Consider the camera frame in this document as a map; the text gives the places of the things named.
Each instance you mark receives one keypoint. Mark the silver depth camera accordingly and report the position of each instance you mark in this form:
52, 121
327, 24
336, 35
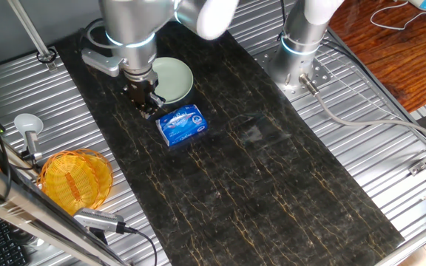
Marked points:
98, 219

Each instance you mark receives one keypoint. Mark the slanted metal pole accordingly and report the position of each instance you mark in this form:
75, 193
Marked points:
28, 26

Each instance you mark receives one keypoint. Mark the black marble pattern mat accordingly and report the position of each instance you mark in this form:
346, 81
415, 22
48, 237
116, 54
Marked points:
272, 184

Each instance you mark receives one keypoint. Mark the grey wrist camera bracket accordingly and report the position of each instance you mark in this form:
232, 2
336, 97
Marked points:
100, 63

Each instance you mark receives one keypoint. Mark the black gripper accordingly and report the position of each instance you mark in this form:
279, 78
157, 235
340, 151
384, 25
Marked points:
141, 85

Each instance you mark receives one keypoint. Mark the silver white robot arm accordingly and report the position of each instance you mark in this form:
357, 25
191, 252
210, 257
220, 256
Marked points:
131, 18

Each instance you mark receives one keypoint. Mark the yellow wicker basket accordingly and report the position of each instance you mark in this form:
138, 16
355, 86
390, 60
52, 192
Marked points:
74, 181

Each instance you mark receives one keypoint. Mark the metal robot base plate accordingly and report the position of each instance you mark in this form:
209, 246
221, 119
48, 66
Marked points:
320, 75

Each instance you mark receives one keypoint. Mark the aluminium frame bar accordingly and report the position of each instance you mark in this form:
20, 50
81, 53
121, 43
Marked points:
32, 212

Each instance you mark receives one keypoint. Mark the pale green round plate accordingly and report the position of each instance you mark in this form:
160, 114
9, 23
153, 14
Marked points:
178, 79

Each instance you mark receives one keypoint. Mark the blue tissue pack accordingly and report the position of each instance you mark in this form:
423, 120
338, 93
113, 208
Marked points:
181, 125

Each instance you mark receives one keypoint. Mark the white ladle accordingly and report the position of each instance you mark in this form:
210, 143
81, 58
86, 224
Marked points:
28, 122

